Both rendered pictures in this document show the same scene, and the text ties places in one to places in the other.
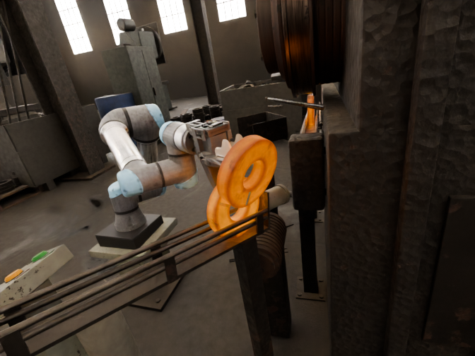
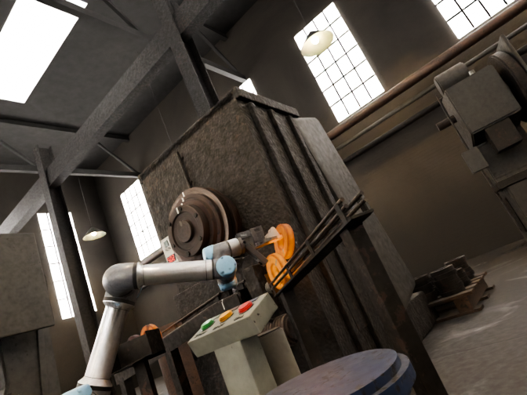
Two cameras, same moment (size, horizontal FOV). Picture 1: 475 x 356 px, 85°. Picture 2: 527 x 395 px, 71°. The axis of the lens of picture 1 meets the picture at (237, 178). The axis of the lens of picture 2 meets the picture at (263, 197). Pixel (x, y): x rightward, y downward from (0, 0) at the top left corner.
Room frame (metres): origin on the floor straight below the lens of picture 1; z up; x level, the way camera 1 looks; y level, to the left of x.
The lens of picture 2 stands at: (0.13, 1.56, 0.58)
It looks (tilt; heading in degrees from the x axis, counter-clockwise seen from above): 16 degrees up; 283
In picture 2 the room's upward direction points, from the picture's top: 23 degrees counter-clockwise
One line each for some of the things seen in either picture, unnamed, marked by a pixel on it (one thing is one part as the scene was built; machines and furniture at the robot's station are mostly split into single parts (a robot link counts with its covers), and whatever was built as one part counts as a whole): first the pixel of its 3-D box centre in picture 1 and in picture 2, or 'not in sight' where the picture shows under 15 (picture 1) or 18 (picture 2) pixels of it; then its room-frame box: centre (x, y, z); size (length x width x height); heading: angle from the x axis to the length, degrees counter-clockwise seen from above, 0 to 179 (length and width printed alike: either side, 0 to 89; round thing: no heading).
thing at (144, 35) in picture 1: (146, 67); not in sight; (8.83, 2.19, 1.36); 1.37 x 1.17 x 2.71; 61
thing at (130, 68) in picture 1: (143, 97); not in sight; (4.61, 1.33, 0.75); 0.70 x 0.48 x 1.50; 161
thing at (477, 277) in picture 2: not in sight; (406, 295); (0.13, -2.08, 0.22); 1.20 x 0.81 x 0.44; 159
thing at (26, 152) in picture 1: (44, 145); not in sight; (3.52, 2.46, 0.43); 1.23 x 0.93 x 0.87; 159
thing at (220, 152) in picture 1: (229, 152); (274, 233); (0.52, 0.01, 0.86); 0.09 x 0.03 x 0.06; 35
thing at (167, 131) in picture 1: (177, 136); (216, 253); (0.74, 0.15, 0.86); 0.11 x 0.08 x 0.09; 35
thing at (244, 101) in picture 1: (264, 107); not in sight; (3.79, -0.55, 0.39); 1.03 x 0.83 x 0.79; 75
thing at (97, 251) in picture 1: (136, 236); not in sight; (1.18, 0.58, 0.28); 0.32 x 0.32 x 0.04; 69
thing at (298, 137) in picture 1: (308, 172); (261, 288); (0.75, -0.22, 0.68); 0.11 x 0.08 x 0.24; 71
